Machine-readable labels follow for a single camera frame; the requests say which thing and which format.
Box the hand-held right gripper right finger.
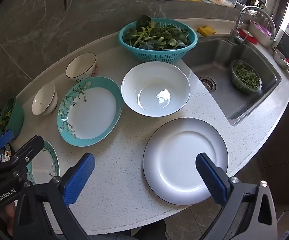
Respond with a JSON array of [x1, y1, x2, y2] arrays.
[[196, 152, 277, 240]]

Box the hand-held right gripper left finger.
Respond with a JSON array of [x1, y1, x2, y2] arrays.
[[13, 152, 95, 240]]

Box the stainless steel sink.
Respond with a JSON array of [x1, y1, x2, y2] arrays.
[[182, 39, 282, 127]]

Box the chrome faucet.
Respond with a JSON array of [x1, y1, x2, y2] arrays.
[[227, 6, 277, 44]]

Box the yellowing leafy greens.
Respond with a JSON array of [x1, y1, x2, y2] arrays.
[[0, 100, 16, 130]]

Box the silver rice cooker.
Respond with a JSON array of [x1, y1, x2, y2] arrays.
[[0, 142, 16, 165]]

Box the green plastic basin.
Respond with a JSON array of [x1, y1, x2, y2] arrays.
[[0, 96, 25, 140]]

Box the white plate with dark rim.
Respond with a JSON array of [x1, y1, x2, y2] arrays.
[[143, 117, 229, 205]]

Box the white plastic packet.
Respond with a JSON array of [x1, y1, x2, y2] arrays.
[[204, 0, 232, 7]]

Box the large white bowl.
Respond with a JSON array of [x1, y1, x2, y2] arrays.
[[121, 62, 191, 117]]

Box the small white bowl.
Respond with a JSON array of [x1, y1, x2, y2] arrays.
[[32, 82, 58, 116]]

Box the large teal floral plate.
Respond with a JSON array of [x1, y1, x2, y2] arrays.
[[57, 76, 123, 147]]

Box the teal plastic colander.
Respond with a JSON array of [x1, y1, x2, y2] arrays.
[[118, 17, 198, 63]]

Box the dark leafy greens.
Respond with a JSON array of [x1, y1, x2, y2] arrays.
[[123, 15, 191, 50]]

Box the yellow sponge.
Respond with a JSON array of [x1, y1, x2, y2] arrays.
[[197, 25, 217, 37]]

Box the glass bowl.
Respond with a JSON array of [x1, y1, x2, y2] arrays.
[[230, 59, 262, 94]]

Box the small teal floral plate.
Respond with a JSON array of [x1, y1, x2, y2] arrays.
[[26, 140, 60, 185]]

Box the chopped greens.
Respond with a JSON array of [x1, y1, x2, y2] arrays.
[[234, 64, 260, 90]]

